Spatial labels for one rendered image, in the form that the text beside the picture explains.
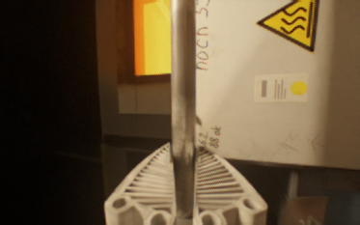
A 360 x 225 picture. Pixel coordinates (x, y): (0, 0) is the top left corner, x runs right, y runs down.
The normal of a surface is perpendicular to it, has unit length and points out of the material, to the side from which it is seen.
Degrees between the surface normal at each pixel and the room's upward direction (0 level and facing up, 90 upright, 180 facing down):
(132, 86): 90
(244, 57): 90
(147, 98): 90
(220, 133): 90
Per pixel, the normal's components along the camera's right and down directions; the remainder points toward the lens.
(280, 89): -0.28, 0.10
